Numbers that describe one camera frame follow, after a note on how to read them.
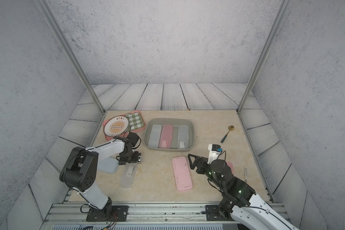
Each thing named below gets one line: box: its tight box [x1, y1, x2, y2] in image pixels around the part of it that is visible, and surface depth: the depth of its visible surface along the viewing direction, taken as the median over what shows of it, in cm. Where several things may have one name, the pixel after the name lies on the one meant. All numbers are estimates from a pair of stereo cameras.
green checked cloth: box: [125, 112, 145, 131], surface depth 117 cm
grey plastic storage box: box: [143, 117, 196, 152], surface depth 106 cm
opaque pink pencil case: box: [172, 155, 194, 192], surface depth 86 cm
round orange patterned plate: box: [103, 115, 130, 138], surface depth 112 cm
